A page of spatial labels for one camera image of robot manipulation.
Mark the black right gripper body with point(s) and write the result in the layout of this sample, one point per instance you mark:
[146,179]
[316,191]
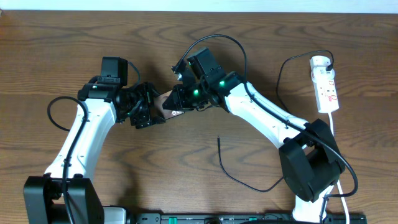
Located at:
[193,96]

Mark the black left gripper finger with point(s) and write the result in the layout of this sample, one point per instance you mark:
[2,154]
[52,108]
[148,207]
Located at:
[157,120]
[155,92]

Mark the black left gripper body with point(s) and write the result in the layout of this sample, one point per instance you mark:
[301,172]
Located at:
[147,104]

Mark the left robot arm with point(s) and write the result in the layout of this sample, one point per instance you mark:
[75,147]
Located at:
[65,192]

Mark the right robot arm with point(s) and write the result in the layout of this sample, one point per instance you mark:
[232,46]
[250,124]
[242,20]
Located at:
[310,160]

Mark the white charger adapter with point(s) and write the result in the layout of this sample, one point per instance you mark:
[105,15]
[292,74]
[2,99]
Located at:
[321,74]

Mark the white power strip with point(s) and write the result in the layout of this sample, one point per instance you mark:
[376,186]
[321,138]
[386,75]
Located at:
[325,92]

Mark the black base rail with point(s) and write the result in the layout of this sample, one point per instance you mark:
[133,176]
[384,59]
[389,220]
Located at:
[236,218]

